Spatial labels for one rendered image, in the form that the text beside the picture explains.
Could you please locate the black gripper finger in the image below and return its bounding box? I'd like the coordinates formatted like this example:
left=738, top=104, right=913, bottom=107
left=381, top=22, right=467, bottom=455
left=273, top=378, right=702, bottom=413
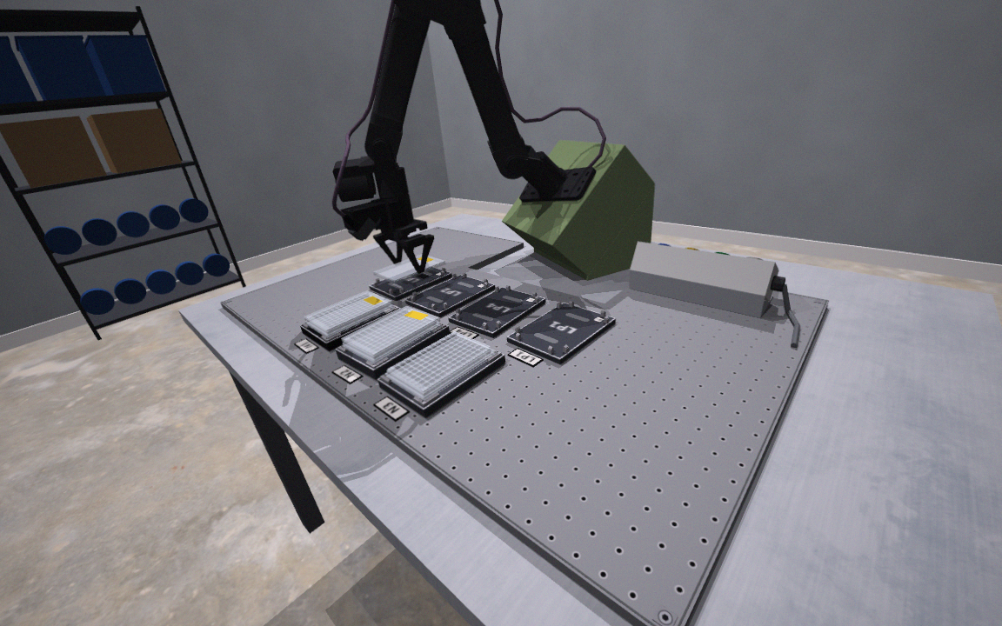
left=401, top=234, right=434, bottom=274
left=373, top=233, right=403, bottom=264

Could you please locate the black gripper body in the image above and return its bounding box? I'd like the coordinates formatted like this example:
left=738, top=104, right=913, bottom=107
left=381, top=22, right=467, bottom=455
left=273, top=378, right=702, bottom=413
left=375, top=194, right=428, bottom=244

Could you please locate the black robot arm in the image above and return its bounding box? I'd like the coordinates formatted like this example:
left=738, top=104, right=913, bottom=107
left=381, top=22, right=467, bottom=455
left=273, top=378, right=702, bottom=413
left=338, top=0, right=596, bottom=241

